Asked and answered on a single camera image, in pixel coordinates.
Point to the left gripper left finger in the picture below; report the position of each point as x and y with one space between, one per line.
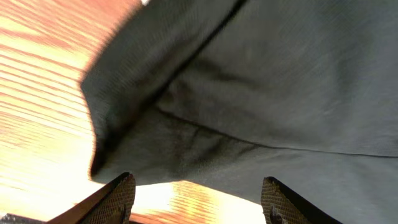
111 204

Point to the black t-shirt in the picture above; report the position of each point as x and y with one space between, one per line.
225 93

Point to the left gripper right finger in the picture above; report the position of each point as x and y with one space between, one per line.
282 205

